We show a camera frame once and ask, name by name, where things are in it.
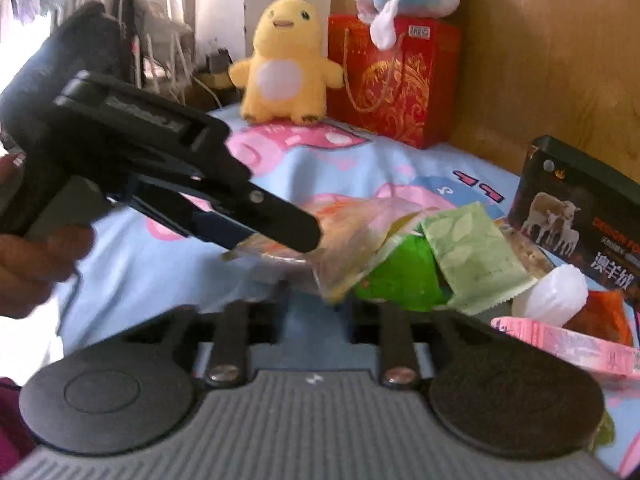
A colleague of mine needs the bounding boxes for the clear orange snack packet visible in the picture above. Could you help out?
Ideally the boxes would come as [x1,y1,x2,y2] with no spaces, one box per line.
[222,196,440,304]

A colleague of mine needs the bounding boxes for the red orange snack packet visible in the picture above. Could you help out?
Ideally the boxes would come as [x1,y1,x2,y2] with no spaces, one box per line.
[563,289,634,347]

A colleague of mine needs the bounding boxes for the person's left hand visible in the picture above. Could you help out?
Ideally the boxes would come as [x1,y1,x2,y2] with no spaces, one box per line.
[0,152,97,320]

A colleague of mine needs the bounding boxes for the bright green snack packet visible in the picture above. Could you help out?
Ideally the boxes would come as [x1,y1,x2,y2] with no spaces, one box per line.
[355,234,451,312]

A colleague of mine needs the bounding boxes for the light green leaf packet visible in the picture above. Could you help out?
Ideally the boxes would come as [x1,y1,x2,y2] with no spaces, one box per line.
[421,202,537,315]

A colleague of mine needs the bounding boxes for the Peppa Pig bed sheet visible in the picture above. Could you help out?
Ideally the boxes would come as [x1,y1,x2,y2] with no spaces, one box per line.
[49,104,640,479]

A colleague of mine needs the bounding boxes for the yellow plush chick toy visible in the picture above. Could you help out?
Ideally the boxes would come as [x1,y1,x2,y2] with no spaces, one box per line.
[229,0,344,125]

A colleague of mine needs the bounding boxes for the clear crispy cracker packet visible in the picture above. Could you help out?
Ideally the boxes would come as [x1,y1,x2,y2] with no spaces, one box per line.
[495,217,555,280]

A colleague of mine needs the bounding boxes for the white wrapped candy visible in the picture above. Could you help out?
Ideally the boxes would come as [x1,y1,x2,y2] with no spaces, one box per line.
[511,264,589,327]

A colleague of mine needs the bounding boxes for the red gift bag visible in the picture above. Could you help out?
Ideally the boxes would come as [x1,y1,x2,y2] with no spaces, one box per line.
[328,15,462,150]

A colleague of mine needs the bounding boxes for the black sheep wool box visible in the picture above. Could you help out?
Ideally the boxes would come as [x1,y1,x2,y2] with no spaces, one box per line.
[508,136,639,309]

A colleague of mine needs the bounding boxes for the pink striped snack packet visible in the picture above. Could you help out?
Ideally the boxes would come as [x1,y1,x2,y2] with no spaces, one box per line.
[490,316,639,380]

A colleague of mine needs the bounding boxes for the wooden headboard panel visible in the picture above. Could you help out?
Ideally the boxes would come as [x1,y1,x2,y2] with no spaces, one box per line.
[328,0,640,181]

